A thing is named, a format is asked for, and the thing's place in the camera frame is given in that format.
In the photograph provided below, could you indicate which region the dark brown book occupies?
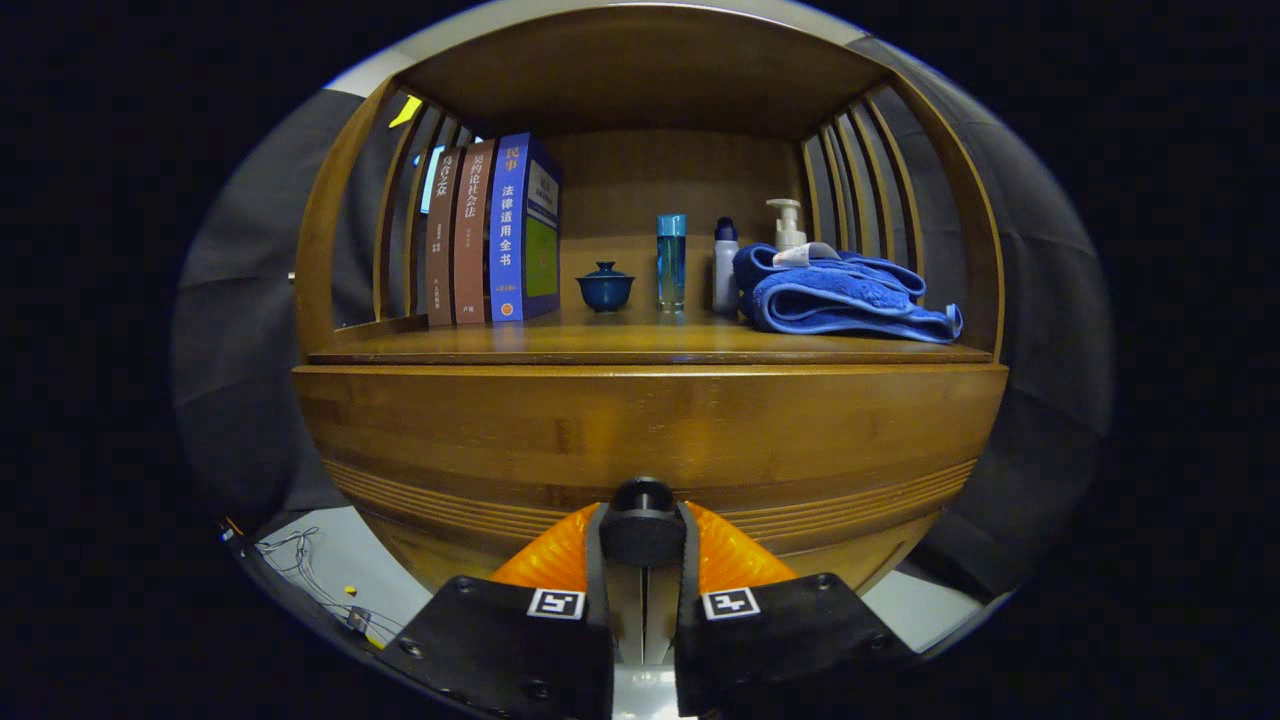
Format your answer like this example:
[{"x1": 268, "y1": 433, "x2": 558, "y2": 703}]
[{"x1": 427, "y1": 147, "x2": 466, "y2": 327}]

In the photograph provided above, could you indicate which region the wooden cabinet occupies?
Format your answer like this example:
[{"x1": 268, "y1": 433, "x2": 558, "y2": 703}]
[{"x1": 292, "y1": 3, "x2": 1011, "y2": 593}]

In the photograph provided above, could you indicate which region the white cable bundle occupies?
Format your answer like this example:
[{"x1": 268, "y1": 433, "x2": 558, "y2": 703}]
[{"x1": 255, "y1": 527, "x2": 401, "y2": 641}]

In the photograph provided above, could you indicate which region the white bottle dark cap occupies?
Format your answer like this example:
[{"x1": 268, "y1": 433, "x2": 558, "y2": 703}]
[{"x1": 713, "y1": 217, "x2": 741, "y2": 316}]

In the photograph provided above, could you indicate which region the black drawer knob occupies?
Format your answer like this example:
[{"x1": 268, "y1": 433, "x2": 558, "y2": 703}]
[{"x1": 598, "y1": 477, "x2": 689, "y2": 569}]

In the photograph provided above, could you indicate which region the wooden countertop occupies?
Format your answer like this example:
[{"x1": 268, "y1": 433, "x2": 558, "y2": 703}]
[{"x1": 305, "y1": 305, "x2": 996, "y2": 366}]

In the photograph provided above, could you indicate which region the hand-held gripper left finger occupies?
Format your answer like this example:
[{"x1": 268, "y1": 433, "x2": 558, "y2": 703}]
[{"x1": 380, "y1": 500, "x2": 616, "y2": 720}]

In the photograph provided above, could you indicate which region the blue folded towel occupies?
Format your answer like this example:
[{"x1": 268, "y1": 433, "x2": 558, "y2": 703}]
[{"x1": 733, "y1": 241, "x2": 964, "y2": 345}]

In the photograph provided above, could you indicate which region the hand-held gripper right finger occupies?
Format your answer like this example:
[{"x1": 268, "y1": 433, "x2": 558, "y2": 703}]
[{"x1": 675, "y1": 500, "x2": 916, "y2": 719}]

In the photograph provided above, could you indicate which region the white pump bottle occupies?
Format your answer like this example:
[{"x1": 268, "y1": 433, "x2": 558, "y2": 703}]
[{"x1": 766, "y1": 198, "x2": 809, "y2": 253}]

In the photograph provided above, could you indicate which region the blue lidded teacup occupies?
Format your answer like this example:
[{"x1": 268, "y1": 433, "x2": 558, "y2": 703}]
[{"x1": 576, "y1": 261, "x2": 636, "y2": 314}]

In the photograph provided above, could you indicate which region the reddish brown book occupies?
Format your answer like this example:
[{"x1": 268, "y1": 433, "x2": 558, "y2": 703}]
[{"x1": 453, "y1": 140, "x2": 498, "y2": 324}]

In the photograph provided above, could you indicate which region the wooden drawer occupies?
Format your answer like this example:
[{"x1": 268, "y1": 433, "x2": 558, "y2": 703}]
[{"x1": 292, "y1": 362, "x2": 1009, "y2": 561}]

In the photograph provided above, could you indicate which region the clear blue bottle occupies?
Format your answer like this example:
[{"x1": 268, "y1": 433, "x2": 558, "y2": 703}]
[{"x1": 657, "y1": 213, "x2": 688, "y2": 314}]

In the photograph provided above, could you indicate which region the blue book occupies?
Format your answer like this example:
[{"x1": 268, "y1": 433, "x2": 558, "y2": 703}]
[{"x1": 488, "y1": 133, "x2": 562, "y2": 323}]

